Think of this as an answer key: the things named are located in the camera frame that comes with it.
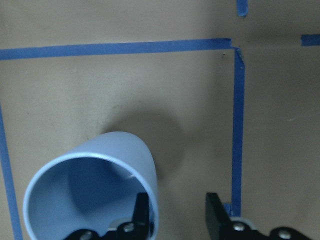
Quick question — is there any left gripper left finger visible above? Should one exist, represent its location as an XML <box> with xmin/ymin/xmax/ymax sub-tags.
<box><xmin>65</xmin><ymin>192</ymin><xmax>150</xmax><ymax>240</ymax></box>

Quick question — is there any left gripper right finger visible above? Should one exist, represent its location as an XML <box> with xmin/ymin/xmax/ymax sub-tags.
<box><xmin>205</xmin><ymin>192</ymin><xmax>310</xmax><ymax>240</ymax></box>

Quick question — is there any light blue plastic cup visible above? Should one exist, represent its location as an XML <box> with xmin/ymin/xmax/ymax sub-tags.
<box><xmin>23</xmin><ymin>131</ymin><xmax>159</xmax><ymax>240</ymax></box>

